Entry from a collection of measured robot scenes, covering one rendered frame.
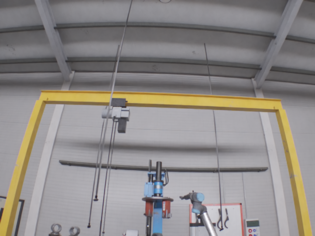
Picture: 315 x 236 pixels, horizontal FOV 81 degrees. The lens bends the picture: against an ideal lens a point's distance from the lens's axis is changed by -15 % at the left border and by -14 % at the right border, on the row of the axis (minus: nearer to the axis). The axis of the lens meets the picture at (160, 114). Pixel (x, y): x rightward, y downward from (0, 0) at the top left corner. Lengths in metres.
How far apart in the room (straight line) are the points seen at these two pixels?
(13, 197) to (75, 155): 2.97
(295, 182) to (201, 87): 4.75
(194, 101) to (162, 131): 2.50
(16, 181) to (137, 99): 2.79
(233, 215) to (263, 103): 3.14
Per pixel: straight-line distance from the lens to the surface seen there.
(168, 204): 3.89
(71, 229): 3.84
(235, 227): 6.33
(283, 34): 7.07
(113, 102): 4.29
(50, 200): 6.72
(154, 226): 4.39
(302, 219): 4.35
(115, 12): 6.74
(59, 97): 4.84
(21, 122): 8.19
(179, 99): 4.38
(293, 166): 4.48
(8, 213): 4.33
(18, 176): 4.37
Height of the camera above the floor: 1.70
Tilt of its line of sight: 30 degrees up
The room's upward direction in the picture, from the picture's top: 2 degrees clockwise
